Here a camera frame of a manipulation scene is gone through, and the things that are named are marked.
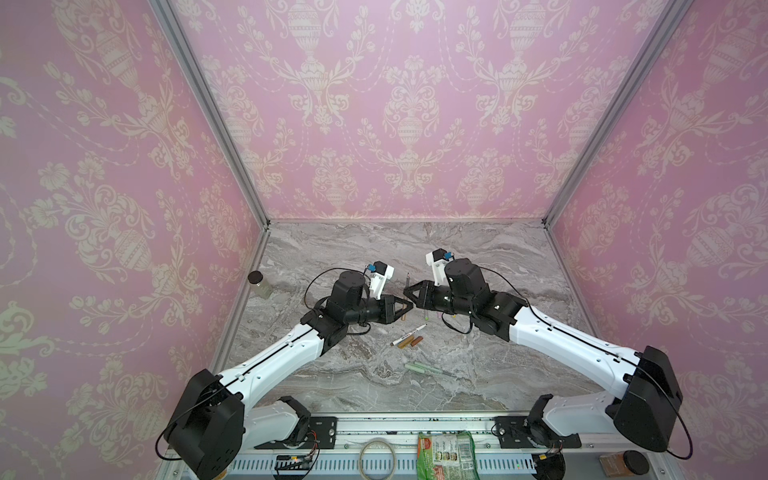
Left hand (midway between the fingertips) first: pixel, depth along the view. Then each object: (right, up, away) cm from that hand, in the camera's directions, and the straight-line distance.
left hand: (412, 309), depth 74 cm
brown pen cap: (-1, -13, +15) cm, 20 cm away
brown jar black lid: (+44, -31, -11) cm, 55 cm away
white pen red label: (-1, -11, +16) cm, 20 cm away
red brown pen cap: (+2, -13, +16) cm, 20 cm away
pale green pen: (+3, -18, +11) cm, 22 cm away
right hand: (-2, +4, +1) cm, 5 cm away
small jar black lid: (-48, +6, +18) cm, 51 cm away
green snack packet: (+8, -33, -4) cm, 34 cm away
